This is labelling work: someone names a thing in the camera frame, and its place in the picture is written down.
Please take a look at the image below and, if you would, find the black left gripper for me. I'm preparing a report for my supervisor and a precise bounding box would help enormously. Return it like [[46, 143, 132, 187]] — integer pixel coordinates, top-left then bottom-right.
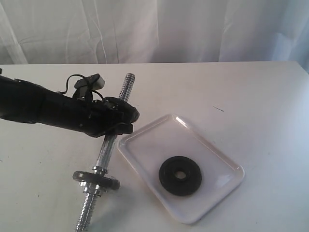
[[41, 93, 140, 138]]

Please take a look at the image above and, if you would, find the black weight plate end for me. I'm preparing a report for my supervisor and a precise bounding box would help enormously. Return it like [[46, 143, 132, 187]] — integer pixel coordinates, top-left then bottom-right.
[[105, 97, 140, 123]]

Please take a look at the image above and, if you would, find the chrome dumbbell bar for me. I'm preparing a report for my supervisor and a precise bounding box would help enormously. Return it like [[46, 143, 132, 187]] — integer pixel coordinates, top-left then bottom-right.
[[70, 72, 137, 232]]

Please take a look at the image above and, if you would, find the black weight plate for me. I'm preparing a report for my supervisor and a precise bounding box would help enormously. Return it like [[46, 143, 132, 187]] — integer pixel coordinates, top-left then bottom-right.
[[72, 171, 120, 190], [159, 156, 202, 196]]

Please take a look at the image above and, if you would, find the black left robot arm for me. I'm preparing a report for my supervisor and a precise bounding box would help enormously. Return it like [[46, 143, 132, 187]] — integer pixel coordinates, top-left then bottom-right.
[[0, 73, 140, 138]]

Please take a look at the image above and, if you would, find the chrome spinlock collar nut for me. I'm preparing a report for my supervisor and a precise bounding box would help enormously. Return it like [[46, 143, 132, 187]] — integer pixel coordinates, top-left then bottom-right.
[[80, 182, 101, 197]]

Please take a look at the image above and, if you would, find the white rectangular tray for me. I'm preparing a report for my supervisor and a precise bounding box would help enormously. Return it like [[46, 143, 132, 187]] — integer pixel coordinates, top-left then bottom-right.
[[118, 114, 245, 224]]

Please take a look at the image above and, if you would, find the white backdrop curtain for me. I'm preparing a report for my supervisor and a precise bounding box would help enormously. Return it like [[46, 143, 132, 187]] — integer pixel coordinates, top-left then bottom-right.
[[0, 0, 309, 69]]

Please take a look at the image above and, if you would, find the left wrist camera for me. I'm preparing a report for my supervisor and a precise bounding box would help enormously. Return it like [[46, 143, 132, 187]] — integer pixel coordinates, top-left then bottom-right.
[[73, 73, 105, 100]]

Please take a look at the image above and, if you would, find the left camera cable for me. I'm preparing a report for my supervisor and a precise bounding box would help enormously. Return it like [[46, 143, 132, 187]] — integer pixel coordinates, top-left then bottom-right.
[[57, 74, 107, 102]]

